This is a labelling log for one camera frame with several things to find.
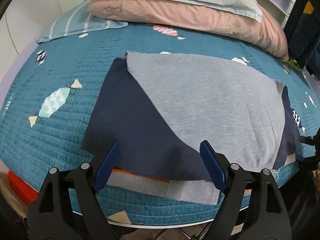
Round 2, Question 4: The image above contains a teal quilted bedspread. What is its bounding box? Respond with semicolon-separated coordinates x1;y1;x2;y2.
1;23;319;226

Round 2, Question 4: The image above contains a blue striped pillow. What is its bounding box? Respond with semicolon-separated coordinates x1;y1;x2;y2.
36;0;129;44

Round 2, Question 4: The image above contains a pink folded duvet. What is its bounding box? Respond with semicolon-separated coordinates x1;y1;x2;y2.
87;0;289;62

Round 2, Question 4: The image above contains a navy and yellow puffer jacket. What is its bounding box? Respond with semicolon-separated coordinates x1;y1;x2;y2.
284;0;319;76

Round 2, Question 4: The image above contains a grey and navy jacket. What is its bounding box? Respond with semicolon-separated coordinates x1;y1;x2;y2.
81;52;299;205

